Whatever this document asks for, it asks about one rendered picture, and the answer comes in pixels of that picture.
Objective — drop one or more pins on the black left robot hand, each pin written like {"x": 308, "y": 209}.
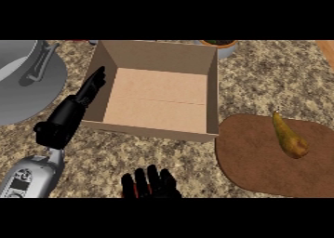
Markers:
{"x": 65, "y": 121}

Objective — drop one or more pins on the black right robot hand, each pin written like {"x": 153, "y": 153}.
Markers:
{"x": 152, "y": 186}

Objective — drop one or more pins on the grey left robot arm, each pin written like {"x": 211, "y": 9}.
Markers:
{"x": 35, "y": 178}

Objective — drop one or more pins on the open cardboard box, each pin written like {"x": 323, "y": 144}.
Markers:
{"x": 158, "y": 89}

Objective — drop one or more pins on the brown wooden cutting board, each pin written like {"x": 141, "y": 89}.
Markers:
{"x": 279, "y": 158}

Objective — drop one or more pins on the long yellow-green bell pepper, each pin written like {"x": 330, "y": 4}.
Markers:
{"x": 289, "y": 138}

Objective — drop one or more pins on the pale wooden board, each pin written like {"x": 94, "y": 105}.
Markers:
{"x": 333, "y": 55}

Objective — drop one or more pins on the grey metal pot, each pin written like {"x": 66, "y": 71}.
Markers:
{"x": 23, "y": 80}

